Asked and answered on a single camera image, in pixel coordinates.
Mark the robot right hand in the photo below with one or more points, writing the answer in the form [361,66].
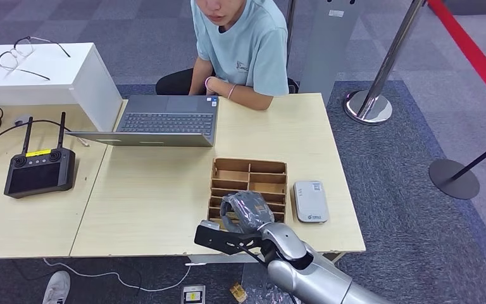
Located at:
[249,212]

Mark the person's left hand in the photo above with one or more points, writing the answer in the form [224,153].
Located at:
[214,89]

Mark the wooden card organizer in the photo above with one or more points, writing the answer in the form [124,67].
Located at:
[230,164]

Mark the person's left forearm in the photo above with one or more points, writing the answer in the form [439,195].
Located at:
[251,97]

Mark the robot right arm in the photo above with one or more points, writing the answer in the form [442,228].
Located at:
[310,268]

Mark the person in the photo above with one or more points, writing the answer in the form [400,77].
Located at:
[243,46]

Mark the white card reader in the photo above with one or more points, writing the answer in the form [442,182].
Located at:
[310,203]

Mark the grey laptop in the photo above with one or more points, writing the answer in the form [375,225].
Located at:
[167,124]

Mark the clear plastic sheet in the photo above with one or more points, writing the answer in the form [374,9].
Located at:
[253,289]

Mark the small yellow paper scrap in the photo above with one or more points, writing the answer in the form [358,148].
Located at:
[238,293]

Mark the pale desk leg panel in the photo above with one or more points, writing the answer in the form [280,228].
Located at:
[335,257]

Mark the thin chrome pole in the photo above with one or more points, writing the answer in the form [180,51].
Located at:
[290,25]

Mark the metal floor socket plate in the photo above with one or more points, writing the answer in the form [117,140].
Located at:
[193,295]

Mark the grey metal kiosk panel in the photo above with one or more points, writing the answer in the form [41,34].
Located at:
[327,50]

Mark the small metal connector plug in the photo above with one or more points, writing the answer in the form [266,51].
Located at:
[83,142]

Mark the white cabinet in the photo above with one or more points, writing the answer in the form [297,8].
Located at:
[37,88]

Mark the small grey adapter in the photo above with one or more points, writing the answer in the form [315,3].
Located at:
[21,121]

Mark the black-rimmed eyeglasses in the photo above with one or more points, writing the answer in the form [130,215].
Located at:
[22,48]

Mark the black remote controller with antennas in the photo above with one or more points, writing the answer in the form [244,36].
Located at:
[38,178]

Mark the white shoe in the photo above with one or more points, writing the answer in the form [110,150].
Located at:
[56,289]

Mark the red barrier belt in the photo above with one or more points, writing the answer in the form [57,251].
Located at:
[469,50]

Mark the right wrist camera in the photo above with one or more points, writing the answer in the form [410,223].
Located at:
[222,243]

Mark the chrome stanchion post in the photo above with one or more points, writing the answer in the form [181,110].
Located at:
[368,107]

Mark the black stanchion post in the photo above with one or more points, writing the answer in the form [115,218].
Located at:
[453,179]

